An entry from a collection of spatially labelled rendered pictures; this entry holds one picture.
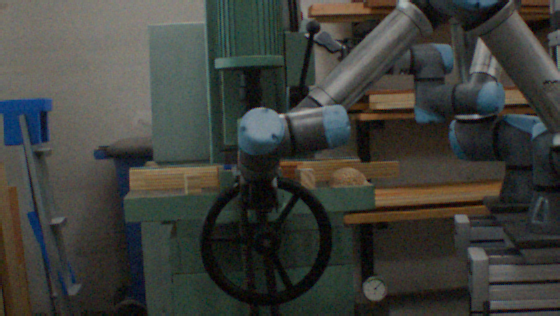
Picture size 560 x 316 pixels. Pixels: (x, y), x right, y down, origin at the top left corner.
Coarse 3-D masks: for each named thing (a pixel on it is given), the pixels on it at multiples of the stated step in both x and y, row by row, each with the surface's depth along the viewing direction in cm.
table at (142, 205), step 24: (144, 192) 201; (168, 192) 199; (216, 192) 194; (288, 192) 194; (336, 192) 195; (360, 192) 195; (144, 216) 191; (168, 216) 192; (192, 216) 192; (288, 216) 184
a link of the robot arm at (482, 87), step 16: (480, 48) 191; (480, 64) 188; (496, 64) 188; (480, 80) 185; (496, 80) 187; (464, 96) 185; (480, 96) 182; (496, 96) 181; (464, 112) 187; (480, 112) 184; (496, 112) 183
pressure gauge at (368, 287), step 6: (366, 276) 193; (372, 276) 191; (378, 276) 190; (366, 282) 190; (372, 282) 190; (378, 282) 191; (384, 282) 191; (366, 288) 190; (372, 288) 191; (378, 288) 191; (384, 288) 191; (366, 294) 191; (372, 294) 191; (378, 294) 191; (384, 294) 191; (372, 300) 191; (378, 300) 191; (372, 306) 193
